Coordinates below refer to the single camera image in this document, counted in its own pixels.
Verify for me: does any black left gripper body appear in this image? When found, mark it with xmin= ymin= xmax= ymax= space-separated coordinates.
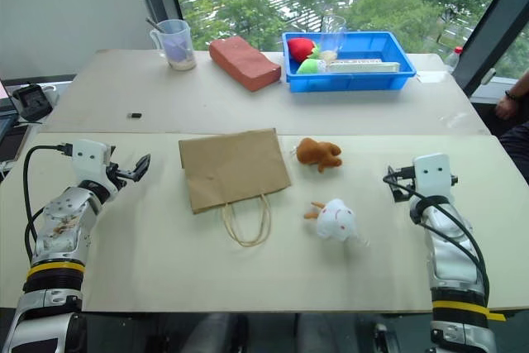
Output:
xmin=103 ymin=161 xmax=128 ymax=196

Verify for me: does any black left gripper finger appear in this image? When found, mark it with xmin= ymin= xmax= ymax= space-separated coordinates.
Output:
xmin=117 ymin=167 xmax=144 ymax=184
xmin=130 ymin=153 xmax=152 ymax=177

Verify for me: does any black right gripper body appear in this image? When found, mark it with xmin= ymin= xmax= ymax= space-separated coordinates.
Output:
xmin=388 ymin=165 xmax=417 ymax=204

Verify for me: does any brown paper bag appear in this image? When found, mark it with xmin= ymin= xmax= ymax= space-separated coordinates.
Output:
xmin=178 ymin=127 xmax=293 ymax=247

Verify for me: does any bystander bare hand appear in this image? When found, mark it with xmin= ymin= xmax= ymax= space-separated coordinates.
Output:
xmin=494 ymin=94 xmax=518 ymax=121

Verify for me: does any white plush toy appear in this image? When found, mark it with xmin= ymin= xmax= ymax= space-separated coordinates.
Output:
xmin=303 ymin=198 xmax=369 ymax=247

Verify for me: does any brown plush toy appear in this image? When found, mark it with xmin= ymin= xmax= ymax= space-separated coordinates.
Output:
xmin=293 ymin=136 xmax=344 ymax=174

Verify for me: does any white mug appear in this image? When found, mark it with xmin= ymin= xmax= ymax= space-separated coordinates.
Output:
xmin=40 ymin=84 xmax=60 ymax=107

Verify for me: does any black desk device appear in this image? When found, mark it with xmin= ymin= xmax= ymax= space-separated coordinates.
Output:
xmin=11 ymin=83 xmax=55 ymax=121

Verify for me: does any bystander dark trouser leg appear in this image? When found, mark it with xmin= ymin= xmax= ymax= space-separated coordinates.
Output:
xmin=498 ymin=120 xmax=529 ymax=187

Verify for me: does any blue plastic bin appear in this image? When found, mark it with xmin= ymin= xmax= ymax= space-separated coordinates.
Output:
xmin=281 ymin=30 xmax=417 ymax=94

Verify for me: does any clear plastic measuring cup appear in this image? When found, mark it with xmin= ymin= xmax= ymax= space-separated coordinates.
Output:
xmin=149 ymin=18 xmax=198 ymax=72

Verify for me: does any white flat box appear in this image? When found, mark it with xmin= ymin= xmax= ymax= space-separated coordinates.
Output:
xmin=327 ymin=59 xmax=403 ymax=74

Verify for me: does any plastic bottle with red cap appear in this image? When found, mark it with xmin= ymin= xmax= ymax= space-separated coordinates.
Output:
xmin=445 ymin=45 xmax=466 ymax=75

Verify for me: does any red brick block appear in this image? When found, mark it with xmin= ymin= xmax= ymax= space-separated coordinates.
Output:
xmin=207 ymin=36 xmax=283 ymax=93

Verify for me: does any green plush toy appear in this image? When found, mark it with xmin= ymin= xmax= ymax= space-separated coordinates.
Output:
xmin=296 ymin=47 xmax=331 ymax=76

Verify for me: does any clear drinking glass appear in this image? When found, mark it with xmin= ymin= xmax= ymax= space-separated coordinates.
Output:
xmin=320 ymin=15 xmax=348 ymax=61

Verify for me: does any red strawberry plush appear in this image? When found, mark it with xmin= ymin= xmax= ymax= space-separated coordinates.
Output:
xmin=286 ymin=36 xmax=322 ymax=60

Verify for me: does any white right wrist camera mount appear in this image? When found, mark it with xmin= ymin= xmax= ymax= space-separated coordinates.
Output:
xmin=412 ymin=153 xmax=452 ymax=202

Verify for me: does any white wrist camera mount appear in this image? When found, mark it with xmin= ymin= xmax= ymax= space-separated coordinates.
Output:
xmin=412 ymin=153 xmax=452 ymax=202
xmin=70 ymin=139 xmax=113 ymax=184

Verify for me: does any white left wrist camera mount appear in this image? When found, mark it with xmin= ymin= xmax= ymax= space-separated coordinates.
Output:
xmin=70 ymin=139 xmax=113 ymax=184

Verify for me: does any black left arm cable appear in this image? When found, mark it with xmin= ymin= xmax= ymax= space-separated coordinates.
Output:
xmin=22 ymin=143 xmax=74 ymax=261

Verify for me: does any bystander forearm with bracelet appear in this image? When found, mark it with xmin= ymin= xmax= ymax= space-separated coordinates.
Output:
xmin=503 ymin=79 xmax=529 ymax=102

